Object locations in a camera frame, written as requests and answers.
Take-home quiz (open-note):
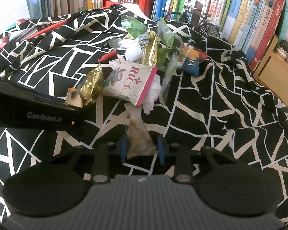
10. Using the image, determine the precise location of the brown plastic wrapper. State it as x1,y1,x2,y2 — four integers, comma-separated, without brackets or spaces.
124,103,157,159

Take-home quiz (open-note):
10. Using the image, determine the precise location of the row of upright books right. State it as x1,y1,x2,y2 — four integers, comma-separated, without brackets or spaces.
152,0,285,70

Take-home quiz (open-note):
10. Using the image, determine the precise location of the black white geometric tablecloth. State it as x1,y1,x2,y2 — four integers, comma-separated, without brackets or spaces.
0,5,288,222

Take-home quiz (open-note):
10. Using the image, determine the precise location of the gold foil wrapper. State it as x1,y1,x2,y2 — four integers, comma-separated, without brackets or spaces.
80,63,104,105

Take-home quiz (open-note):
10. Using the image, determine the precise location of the red flat book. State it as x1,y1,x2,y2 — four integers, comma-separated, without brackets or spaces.
27,20,66,39

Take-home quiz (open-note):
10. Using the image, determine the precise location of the white crumpled tissue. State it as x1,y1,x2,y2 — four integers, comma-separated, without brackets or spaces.
142,74,162,115

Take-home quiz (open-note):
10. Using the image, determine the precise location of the white pink rice bag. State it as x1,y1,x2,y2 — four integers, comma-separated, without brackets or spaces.
102,58,158,106

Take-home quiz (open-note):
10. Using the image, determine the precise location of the blue orange snack packet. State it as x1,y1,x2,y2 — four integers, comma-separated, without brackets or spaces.
177,45,208,77

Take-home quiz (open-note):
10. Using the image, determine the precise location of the clear green plastic bag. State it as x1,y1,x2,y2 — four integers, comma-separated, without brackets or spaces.
156,19,184,103

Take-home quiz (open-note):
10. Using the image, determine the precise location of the wooden drawer box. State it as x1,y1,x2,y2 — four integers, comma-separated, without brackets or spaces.
254,35,288,107

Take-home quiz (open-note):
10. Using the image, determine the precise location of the miniature black bicycle model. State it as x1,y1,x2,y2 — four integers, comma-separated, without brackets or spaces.
164,5,221,38

